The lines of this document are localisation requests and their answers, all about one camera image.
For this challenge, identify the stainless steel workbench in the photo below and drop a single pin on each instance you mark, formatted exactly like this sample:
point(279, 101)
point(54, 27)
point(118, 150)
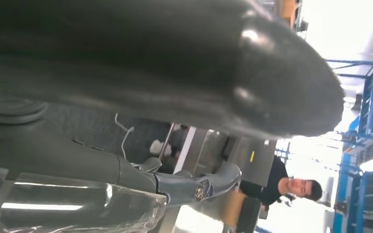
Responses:
point(205, 151)

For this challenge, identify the person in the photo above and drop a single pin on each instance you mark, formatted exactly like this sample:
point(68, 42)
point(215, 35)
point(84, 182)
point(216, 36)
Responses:
point(270, 189)

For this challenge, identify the blue metal shelf rack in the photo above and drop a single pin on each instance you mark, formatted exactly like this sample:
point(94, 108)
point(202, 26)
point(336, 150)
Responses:
point(344, 180)

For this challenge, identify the brown cardboard box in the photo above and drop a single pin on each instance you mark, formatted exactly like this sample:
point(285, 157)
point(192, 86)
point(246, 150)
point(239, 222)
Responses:
point(233, 207)

